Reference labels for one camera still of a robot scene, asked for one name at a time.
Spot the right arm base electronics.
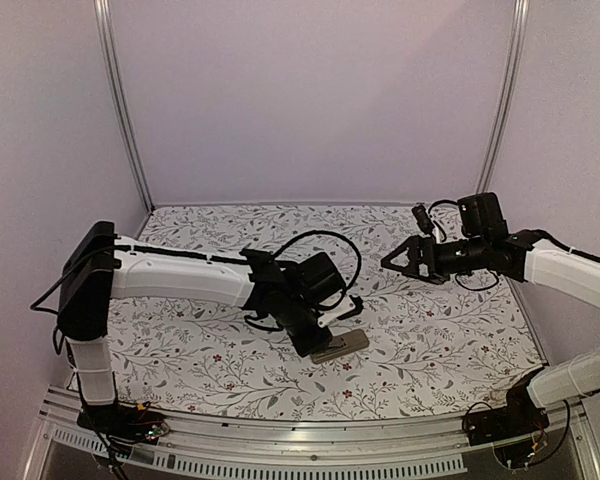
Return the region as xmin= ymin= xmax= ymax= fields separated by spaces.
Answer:
xmin=461 ymin=372 xmax=571 ymax=471

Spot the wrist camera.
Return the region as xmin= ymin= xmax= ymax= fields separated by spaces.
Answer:
xmin=411 ymin=204 xmax=447 ymax=244
xmin=317 ymin=295 xmax=364 ymax=328

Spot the aluminium front rail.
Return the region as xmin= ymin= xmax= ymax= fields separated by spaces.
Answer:
xmin=24 ymin=387 xmax=600 ymax=479

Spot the left aluminium frame post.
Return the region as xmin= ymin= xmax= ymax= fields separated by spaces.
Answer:
xmin=93 ymin=0 xmax=155 ymax=213

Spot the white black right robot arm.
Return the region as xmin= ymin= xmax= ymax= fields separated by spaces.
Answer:
xmin=381 ymin=192 xmax=600 ymax=436

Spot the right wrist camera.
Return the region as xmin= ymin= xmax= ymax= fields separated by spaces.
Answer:
xmin=411 ymin=204 xmax=447 ymax=244

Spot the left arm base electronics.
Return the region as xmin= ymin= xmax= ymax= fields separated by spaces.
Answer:
xmin=77 ymin=399 xmax=170 ymax=479

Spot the right aluminium frame post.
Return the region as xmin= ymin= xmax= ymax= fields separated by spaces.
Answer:
xmin=474 ymin=0 xmax=530 ymax=194

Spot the beige remote control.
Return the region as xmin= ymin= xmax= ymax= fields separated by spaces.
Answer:
xmin=310 ymin=329 xmax=370 ymax=364

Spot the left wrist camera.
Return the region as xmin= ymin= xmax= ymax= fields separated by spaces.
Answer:
xmin=317 ymin=295 xmax=364 ymax=328

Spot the aluminium frame post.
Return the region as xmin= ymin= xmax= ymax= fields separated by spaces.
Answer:
xmin=93 ymin=0 xmax=155 ymax=213
xmin=474 ymin=0 xmax=530 ymax=194

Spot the floral patterned table mat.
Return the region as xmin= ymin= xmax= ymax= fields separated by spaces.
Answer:
xmin=107 ymin=205 xmax=544 ymax=421

